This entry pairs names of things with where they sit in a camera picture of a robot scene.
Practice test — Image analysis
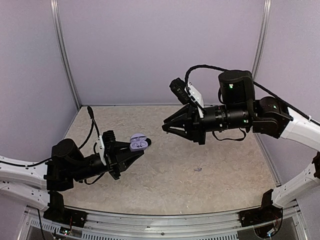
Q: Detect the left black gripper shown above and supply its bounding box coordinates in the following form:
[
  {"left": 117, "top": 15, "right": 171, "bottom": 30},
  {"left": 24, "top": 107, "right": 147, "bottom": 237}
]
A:
[{"left": 70, "top": 141, "right": 144, "bottom": 182}]

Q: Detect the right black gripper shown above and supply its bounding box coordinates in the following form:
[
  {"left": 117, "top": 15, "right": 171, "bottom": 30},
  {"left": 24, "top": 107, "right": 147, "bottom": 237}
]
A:
[{"left": 162, "top": 101, "right": 252, "bottom": 145}]

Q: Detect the purple round charging case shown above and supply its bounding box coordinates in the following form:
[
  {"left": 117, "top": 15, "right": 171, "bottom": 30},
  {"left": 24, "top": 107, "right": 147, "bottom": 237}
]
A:
[{"left": 130, "top": 133, "right": 148, "bottom": 152}]

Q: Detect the purple earbud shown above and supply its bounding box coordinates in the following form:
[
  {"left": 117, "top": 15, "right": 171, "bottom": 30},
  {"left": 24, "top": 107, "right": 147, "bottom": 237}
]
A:
[{"left": 193, "top": 167, "right": 202, "bottom": 172}]

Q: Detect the black earbud charging case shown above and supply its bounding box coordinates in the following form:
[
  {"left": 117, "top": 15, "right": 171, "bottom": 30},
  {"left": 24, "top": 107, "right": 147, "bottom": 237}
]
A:
[{"left": 146, "top": 138, "right": 152, "bottom": 146}]

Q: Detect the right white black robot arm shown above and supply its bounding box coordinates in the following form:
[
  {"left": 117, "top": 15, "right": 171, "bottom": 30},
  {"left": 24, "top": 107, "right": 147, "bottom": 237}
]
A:
[{"left": 162, "top": 68, "right": 320, "bottom": 150}]

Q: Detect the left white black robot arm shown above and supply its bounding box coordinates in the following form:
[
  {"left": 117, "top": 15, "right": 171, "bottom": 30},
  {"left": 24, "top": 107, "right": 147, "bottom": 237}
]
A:
[{"left": 0, "top": 137, "right": 151, "bottom": 223}]

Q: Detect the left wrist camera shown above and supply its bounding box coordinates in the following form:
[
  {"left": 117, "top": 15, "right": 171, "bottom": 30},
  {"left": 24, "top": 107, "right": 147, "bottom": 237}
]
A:
[{"left": 96, "top": 130, "right": 116, "bottom": 166}]

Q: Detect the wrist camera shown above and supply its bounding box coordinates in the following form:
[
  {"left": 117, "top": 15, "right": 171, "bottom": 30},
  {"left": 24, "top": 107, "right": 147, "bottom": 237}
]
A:
[
  {"left": 169, "top": 78, "right": 205, "bottom": 119},
  {"left": 96, "top": 130, "right": 116, "bottom": 166}
]

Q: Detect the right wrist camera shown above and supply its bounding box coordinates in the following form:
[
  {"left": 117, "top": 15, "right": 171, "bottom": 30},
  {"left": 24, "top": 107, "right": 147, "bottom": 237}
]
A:
[{"left": 169, "top": 78, "right": 205, "bottom": 119}]

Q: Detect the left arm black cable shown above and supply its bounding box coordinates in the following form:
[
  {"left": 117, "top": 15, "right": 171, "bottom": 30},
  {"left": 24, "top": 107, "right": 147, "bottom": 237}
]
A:
[{"left": 0, "top": 106, "right": 106, "bottom": 186}]

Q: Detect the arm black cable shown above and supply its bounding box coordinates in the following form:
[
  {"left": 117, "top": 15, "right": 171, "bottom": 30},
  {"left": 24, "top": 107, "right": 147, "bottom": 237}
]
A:
[
  {"left": 0, "top": 106, "right": 106, "bottom": 186},
  {"left": 184, "top": 64, "right": 320, "bottom": 142}
]

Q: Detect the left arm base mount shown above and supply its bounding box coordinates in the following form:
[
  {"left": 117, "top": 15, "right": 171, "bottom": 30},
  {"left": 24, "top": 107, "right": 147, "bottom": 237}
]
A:
[{"left": 43, "top": 191, "right": 88, "bottom": 228}]

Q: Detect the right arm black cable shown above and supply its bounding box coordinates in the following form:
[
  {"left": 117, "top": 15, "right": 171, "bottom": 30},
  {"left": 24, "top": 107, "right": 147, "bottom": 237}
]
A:
[{"left": 184, "top": 64, "right": 320, "bottom": 142}]

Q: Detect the front aluminium rail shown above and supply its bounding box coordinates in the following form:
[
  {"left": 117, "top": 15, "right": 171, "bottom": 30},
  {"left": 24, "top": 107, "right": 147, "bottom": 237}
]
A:
[{"left": 18, "top": 201, "right": 307, "bottom": 240}]

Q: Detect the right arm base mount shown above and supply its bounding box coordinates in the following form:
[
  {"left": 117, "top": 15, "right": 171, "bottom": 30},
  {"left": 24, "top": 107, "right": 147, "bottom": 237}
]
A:
[{"left": 238, "top": 189, "right": 283, "bottom": 227}]

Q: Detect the left aluminium frame post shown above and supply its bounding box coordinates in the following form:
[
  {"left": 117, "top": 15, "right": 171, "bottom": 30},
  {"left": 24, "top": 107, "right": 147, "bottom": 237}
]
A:
[{"left": 50, "top": 0, "right": 82, "bottom": 111}]

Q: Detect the aluminium frame post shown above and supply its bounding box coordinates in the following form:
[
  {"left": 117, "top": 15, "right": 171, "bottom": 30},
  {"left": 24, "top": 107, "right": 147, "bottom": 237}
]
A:
[
  {"left": 50, "top": 0, "right": 82, "bottom": 111},
  {"left": 249, "top": 0, "right": 273, "bottom": 76}
]

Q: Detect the right aluminium frame post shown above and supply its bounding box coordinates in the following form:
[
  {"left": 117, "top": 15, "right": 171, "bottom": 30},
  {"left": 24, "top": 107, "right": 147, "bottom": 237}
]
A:
[{"left": 249, "top": 0, "right": 273, "bottom": 76}]

